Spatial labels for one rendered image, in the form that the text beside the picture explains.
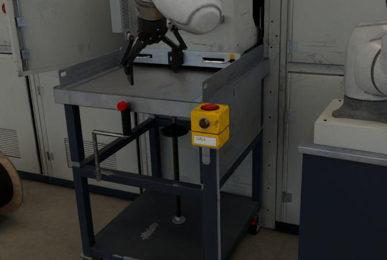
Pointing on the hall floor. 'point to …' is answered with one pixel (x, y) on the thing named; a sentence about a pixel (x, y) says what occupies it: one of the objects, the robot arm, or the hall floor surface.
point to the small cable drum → (9, 186)
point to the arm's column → (342, 210)
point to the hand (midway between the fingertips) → (152, 73)
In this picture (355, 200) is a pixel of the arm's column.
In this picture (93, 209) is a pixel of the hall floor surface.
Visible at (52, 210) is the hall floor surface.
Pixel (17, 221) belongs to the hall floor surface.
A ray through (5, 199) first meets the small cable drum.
